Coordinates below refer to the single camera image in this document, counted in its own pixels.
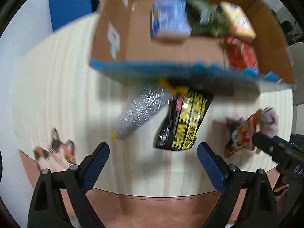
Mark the calico cat toy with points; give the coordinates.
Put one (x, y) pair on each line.
(55, 153)

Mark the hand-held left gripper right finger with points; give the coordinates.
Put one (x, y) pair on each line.
(211, 165)

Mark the cream striped mat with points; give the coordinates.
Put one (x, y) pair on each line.
(61, 95)

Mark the cardboard box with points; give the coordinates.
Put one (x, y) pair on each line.
(166, 49)

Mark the green packet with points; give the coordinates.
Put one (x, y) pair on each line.
(209, 21)

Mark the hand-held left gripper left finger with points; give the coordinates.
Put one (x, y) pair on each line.
(96, 165)

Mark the blue and white packet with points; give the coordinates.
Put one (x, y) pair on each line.
(169, 16)

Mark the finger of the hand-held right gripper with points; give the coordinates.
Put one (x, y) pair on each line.
(262, 141)

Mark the orange cat print snack packet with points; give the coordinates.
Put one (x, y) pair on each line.
(241, 133)

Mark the black and yellow wipes packet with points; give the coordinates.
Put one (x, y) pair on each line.
(184, 121)

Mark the blue folder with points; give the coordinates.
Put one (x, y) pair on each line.
(71, 4)

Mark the silver grey roll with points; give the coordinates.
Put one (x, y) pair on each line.
(142, 110)

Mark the pale purple cloth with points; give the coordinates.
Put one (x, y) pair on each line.
(269, 122)

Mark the grey chair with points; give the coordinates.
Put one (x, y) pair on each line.
(296, 71)

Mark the red packet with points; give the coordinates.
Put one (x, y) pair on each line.
(241, 53)

